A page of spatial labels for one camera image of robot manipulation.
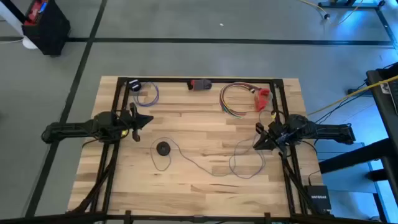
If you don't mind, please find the black floor stand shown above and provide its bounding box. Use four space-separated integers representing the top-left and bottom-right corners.
317 0 386 9

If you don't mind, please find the white pole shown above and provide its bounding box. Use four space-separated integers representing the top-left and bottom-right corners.
0 2 25 37

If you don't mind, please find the coiled blue cord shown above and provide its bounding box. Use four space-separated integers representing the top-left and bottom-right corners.
132 82 160 108

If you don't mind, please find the red box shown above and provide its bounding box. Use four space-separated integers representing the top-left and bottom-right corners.
254 88 272 112

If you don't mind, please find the long thin blue cord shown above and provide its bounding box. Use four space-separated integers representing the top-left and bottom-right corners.
150 136 267 180

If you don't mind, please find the black crate with red items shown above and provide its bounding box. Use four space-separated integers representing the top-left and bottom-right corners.
21 0 72 56

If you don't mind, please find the black desk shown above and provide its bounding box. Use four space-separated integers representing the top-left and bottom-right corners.
318 63 398 200

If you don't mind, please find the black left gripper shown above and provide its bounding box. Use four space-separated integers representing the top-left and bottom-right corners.
118 102 154 142

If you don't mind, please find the black aluminium table frame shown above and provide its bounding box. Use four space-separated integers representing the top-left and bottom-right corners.
0 76 398 224

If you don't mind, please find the yellow floor cable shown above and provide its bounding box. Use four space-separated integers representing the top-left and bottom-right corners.
298 0 365 27

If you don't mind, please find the multicoloured wire bundle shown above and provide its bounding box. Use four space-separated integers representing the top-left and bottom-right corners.
219 82 265 119

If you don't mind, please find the grey and red pouch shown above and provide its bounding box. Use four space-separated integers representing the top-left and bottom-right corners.
187 78 213 91

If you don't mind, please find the small black white-labelled spool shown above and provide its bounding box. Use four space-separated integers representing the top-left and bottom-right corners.
128 79 142 92

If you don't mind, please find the black Netgear network switch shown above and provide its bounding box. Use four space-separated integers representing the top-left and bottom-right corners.
303 185 333 211

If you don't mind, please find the white round base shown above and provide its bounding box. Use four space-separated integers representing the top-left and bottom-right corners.
21 35 39 50

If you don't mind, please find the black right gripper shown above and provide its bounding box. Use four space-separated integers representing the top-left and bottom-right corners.
253 122 292 159

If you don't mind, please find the hanging yellow cable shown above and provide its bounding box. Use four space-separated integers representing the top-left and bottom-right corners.
307 74 398 116

